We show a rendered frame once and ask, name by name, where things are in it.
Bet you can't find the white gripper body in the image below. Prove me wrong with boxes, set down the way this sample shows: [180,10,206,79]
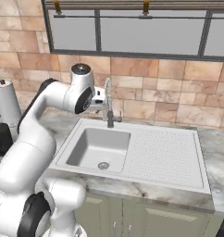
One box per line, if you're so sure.
[89,102,107,113]

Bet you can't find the chrome spring sink faucet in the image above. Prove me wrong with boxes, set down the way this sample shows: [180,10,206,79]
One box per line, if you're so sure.
[102,77,124,130]

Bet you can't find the metal sink drain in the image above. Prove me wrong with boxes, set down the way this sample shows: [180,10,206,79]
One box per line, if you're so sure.
[97,161,111,171]

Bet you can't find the white sink with drainboard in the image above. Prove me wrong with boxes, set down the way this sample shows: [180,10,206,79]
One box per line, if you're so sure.
[48,118,212,195]

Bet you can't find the dark framed window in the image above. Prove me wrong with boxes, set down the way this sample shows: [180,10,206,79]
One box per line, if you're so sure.
[41,0,224,62]

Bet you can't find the white cylinder with dark knob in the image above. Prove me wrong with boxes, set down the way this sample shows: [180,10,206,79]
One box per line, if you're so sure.
[0,79,22,128]

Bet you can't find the black rounded container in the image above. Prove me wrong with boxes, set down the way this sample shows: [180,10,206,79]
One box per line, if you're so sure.
[0,122,14,157]

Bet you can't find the striped window blind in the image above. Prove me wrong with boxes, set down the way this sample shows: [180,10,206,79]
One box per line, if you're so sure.
[44,0,224,11]

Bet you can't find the pale green cupboard door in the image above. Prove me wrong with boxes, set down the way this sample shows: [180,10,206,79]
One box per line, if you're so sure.
[74,193,124,237]
[122,198,218,237]

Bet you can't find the dark dishwasher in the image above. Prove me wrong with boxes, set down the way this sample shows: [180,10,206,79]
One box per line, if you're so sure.
[215,217,224,237]

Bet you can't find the yellow blind bracket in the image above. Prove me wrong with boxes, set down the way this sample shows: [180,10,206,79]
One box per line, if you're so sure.
[138,0,154,19]
[53,0,66,19]

